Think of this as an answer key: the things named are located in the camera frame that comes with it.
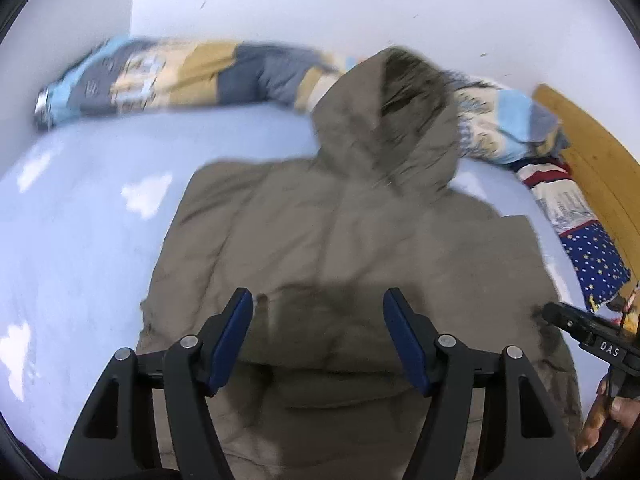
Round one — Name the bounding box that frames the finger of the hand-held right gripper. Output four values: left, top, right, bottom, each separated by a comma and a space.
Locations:
542, 301, 601, 346

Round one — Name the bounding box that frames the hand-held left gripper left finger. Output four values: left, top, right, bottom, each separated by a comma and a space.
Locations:
59, 287, 254, 480

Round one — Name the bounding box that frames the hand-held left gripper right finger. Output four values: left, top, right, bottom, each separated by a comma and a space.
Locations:
382, 287, 583, 480

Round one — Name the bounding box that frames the brown hooded quilted jacket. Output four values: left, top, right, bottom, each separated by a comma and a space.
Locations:
135, 46, 583, 480

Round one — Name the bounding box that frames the person's right hand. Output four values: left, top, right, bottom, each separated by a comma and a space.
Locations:
575, 375, 640, 458

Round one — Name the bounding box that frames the orange yellow cloth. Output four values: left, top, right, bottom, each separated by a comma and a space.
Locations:
617, 287, 640, 336

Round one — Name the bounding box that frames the star print pillow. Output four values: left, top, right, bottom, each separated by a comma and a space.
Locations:
515, 160, 632, 313

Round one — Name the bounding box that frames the wooden headboard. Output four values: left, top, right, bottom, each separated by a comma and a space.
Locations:
531, 82, 640, 286

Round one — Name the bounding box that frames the patterned fleece blanket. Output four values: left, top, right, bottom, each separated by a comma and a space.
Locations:
32, 35, 571, 166

